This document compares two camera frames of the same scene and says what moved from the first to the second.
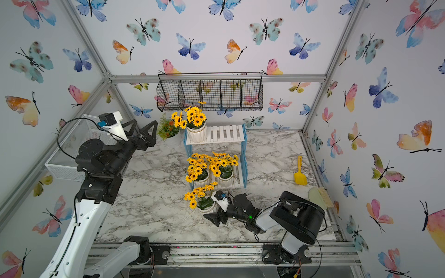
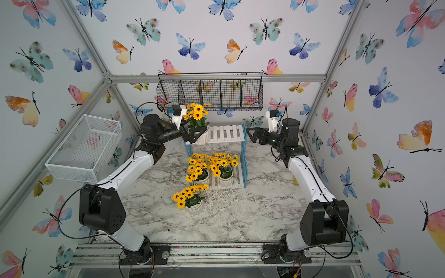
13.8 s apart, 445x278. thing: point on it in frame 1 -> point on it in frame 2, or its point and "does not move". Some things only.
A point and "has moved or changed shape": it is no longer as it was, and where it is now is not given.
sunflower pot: [197, 171] does not move
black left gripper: [146, 141] -> [190, 134]
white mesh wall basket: [62, 164] does not move
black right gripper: [214, 218] -> [261, 132]
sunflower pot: [222, 164] does not move
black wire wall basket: [216, 91] does not move
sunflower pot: [200, 198] has moved or changed shape
